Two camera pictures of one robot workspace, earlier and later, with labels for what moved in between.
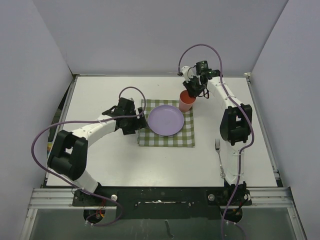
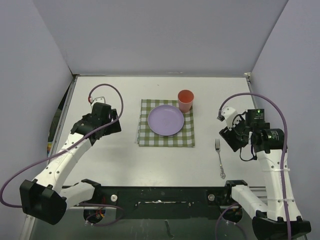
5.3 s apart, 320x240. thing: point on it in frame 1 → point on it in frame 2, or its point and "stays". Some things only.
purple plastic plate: (165, 120) stays
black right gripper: (192, 93) → (229, 135)
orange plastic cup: (185, 101) stays
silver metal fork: (222, 174) stays
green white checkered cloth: (147, 137) stays
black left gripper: (139, 123) → (113, 129)
